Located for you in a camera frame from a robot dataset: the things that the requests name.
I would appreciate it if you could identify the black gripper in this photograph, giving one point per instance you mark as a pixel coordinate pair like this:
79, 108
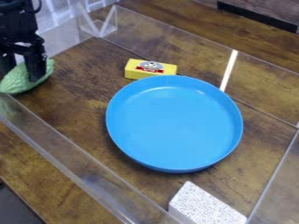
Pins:
19, 37

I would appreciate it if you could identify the green bumpy gourd toy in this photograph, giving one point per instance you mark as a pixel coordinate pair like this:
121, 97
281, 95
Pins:
17, 83

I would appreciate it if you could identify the blue round tray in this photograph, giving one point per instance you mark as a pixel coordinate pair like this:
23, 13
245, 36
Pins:
174, 123

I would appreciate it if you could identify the yellow rectangular block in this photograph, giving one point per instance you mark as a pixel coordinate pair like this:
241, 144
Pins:
140, 69

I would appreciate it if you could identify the white speckled foam block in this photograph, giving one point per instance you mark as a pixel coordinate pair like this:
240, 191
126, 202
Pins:
194, 206

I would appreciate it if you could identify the clear acrylic enclosure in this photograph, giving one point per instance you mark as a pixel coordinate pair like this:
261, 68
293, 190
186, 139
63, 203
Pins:
58, 157

